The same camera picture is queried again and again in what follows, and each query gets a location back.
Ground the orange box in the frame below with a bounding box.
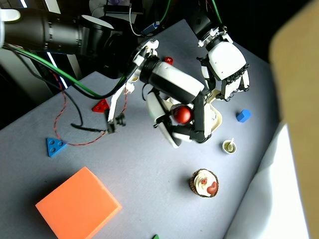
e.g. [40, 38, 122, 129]
[35, 166, 123, 239]

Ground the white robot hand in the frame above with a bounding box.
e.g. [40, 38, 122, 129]
[196, 41, 251, 102]
[139, 58, 213, 149]

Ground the thin white cable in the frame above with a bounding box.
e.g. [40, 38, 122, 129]
[129, 6, 143, 37]

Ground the toy cupcake with cream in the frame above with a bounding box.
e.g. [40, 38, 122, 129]
[188, 168, 219, 199]

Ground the red triangle block with holes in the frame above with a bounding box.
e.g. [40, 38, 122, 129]
[91, 99, 110, 113]

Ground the cream plastic dustpan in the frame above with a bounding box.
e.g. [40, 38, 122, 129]
[204, 89, 223, 133]

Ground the blue cable connector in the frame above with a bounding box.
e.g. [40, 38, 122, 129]
[141, 21, 160, 35]

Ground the blue hexagon block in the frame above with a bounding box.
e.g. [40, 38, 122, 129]
[236, 109, 252, 123]

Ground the red and black twisted cable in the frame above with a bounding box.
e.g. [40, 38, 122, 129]
[53, 71, 131, 147]

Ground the cream brush with grey bristles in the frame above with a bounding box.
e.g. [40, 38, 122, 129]
[166, 97, 194, 124]

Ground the grey tablecloth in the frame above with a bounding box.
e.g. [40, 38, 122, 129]
[0, 18, 287, 239]

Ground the short green cable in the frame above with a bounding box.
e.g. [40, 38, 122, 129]
[159, 0, 172, 23]
[211, 0, 223, 25]

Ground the blue triangle block with holes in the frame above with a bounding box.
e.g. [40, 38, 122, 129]
[46, 137, 69, 158]

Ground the long green cable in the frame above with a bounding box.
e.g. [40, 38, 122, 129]
[8, 44, 127, 98]

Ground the brown cardboard panel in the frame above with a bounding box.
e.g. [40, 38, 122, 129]
[270, 0, 319, 239]

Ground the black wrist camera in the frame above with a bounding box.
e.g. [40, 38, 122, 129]
[106, 109, 127, 134]

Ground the small bowl with green soup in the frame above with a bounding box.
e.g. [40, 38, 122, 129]
[222, 137, 237, 154]

